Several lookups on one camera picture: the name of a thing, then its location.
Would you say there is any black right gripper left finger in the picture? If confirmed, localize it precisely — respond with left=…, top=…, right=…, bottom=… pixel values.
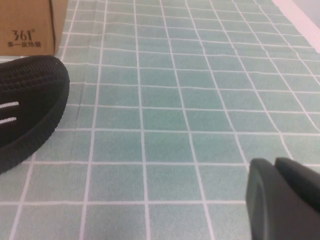
left=245, top=157, right=320, bottom=240

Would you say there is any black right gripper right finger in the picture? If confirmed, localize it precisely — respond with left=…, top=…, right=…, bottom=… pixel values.
left=274, top=156, right=320, bottom=213

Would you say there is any green checked tablecloth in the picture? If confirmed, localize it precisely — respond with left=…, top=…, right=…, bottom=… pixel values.
left=0, top=0, right=320, bottom=240

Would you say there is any black knit sneaker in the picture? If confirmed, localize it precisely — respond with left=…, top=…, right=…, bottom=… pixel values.
left=0, top=55, right=71, bottom=175

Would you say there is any brown cardboard shoe box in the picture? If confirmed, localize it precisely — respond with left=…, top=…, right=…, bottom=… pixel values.
left=0, top=0, right=69, bottom=57

